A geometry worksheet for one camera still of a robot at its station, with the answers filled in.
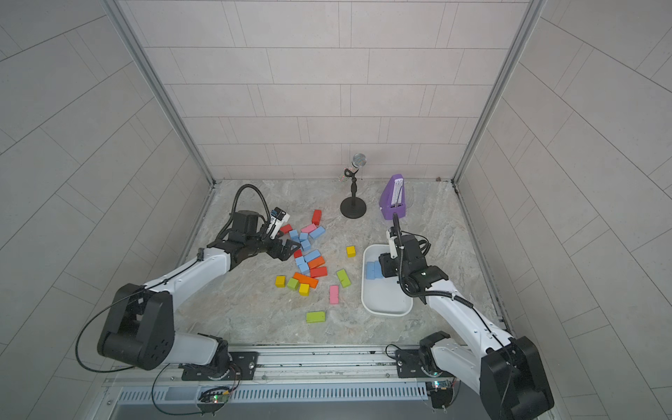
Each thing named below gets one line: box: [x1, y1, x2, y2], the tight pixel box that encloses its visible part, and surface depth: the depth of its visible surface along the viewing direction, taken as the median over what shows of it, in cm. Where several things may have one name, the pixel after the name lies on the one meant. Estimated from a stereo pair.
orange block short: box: [307, 255, 326, 270], surface depth 93 cm
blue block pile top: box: [308, 225, 327, 239], surface depth 101 cm
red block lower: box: [309, 266, 329, 279], surface depth 91 cm
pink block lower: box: [329, 285, 341, 306], surface depth 86 cm
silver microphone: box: [338, 153, 367, 182], surface depth 88 cm
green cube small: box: [287, 277, 300, 291], surface depth 86 cm
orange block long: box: [292, 272, 319, 289], surface depth 89 cm
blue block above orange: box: [303, 249, 322, 263], surface depth 94 cm
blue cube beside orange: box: [297, 262, 310, 277], surface depth 90 cm
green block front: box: [305, 311, 326, 323], surface depth 81 cm
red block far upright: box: [311, 209, 323, 226], surface depth 104 cm
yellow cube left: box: [274, 275, 287, 288], surface depth 87 cm
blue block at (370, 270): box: [365, 261, 376, 280], surface depth 90 cm
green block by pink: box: [336, 268, 352, 288], surface depth 88 cm
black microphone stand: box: [340, 168, 368, 219], surface depth 107 cm
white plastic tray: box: [360, 244, 413, 317], surface depth 85 cm
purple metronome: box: [378, 174, 406, 220], surface depth 101 cm
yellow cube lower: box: [298, 283, 311, 297], surface depth 85 cm
